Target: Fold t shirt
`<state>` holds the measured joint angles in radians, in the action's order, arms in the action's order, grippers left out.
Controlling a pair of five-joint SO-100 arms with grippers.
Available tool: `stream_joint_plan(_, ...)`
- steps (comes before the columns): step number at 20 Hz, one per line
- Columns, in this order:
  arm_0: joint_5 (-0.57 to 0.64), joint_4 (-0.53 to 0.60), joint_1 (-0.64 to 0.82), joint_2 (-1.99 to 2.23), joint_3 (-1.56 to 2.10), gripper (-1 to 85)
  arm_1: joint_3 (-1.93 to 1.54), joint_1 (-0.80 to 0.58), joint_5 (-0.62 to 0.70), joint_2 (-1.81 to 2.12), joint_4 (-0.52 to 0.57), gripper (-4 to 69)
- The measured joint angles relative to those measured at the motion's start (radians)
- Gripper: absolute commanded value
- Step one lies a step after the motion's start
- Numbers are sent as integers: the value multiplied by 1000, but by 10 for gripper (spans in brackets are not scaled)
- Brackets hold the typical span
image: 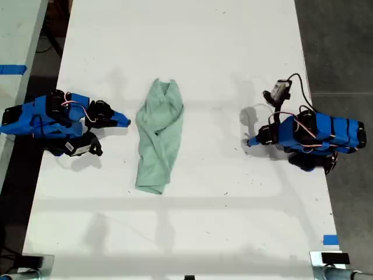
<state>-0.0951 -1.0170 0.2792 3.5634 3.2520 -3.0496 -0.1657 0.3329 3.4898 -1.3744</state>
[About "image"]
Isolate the pale green T-shirt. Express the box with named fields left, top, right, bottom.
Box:
left=134, top=78, right=185, bottom=196

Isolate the long blue tape strip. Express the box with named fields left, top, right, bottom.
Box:
left=0, top=64, right=28, bottom=76

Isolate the white side table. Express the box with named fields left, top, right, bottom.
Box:
left=0, top=0, right=50, bottom=190

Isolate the short blue tape strip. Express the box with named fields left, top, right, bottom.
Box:
left=322, top=234, right=340, bottom=246

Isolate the small black box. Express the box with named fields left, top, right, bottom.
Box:
left=321, top=252, right=350, bottom=266
left=19, top=254, right=45, bottom=270

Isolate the grey metal pipe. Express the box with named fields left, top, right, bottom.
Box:
left=314, top=265, right=373, bottom=280
left=0, top=269, right=42, bottom=280

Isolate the black camera box white label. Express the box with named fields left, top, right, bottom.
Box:
left=47, top=131, right=104, bottom=159

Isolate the black camera box grey face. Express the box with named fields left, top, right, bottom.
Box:
left=262, top=79, right=293, bottom=107

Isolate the black camera cable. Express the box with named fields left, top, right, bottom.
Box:
left=287, top=72, right=315, bottom=114

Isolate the black floor cable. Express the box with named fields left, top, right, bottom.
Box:
left=36, top=17, right=65, bottom=59

